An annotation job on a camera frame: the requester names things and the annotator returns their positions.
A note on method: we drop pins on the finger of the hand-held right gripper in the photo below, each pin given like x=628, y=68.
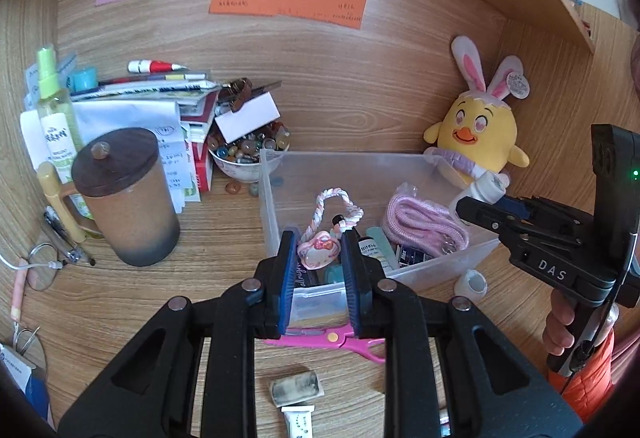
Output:
x=487, y=214
x=520, y=204

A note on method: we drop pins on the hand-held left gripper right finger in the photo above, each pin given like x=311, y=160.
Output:
x=352, y=283

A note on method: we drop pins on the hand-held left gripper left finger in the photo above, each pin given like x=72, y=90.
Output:
x=287, y=283

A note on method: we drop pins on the blue tape roll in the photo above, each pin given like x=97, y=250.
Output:
x=332, y=274

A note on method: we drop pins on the small white bottle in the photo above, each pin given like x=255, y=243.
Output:
x=487, y=188

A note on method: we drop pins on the black pump bottle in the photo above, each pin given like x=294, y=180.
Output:
x=372, y=243

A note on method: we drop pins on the dark blue barcode packet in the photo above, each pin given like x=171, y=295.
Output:
x=412, y=255

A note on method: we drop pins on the clear plastic storage box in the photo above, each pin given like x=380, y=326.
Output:
x=280, y=198

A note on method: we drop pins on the person's right hand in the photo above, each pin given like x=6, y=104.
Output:
x=557, y=325

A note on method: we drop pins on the pink scissors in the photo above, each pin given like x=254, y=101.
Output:
x=345, y=343

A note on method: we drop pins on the white tape roll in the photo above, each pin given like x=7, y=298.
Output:
x=470, y=285

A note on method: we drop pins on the yellow chick plush toy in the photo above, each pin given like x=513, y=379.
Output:
x=475, y=128

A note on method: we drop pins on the dirty white eraser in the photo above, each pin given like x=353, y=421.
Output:
x=295, y=388

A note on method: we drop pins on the brown loose bead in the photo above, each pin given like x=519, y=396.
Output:
x=233, y=188

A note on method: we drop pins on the bowl of beads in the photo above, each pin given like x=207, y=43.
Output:
x=235, y=165

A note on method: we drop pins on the white ointment tube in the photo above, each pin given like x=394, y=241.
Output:
x=298, y=423

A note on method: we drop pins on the white card box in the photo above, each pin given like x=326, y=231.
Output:
x=247, y=118

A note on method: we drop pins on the brown lidded mug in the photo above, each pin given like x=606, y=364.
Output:
x=130, y=208

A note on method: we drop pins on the dark brown hair clips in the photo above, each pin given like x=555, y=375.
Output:
x=240, y=90

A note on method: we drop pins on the black pens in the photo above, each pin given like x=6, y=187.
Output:
x=65, y=233

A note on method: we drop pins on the stack of papers and booklets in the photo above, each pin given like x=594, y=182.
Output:
x=135, y=110

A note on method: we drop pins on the red white marker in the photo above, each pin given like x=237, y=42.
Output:
x=155, y=66

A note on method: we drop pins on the pale yellow tube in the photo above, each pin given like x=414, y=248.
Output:
x=47, y=180

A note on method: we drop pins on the pale pink pen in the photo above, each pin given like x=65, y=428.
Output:
x=19, y=288

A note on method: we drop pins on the white blue carton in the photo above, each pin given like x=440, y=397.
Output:
x=30, y=388

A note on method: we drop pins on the green spray bottle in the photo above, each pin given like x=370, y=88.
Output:
x=55, y=128

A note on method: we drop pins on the teal cap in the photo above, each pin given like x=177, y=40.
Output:
x=84, y=79

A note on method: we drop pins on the thin frame glasses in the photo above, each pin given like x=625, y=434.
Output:
x=42, y=268

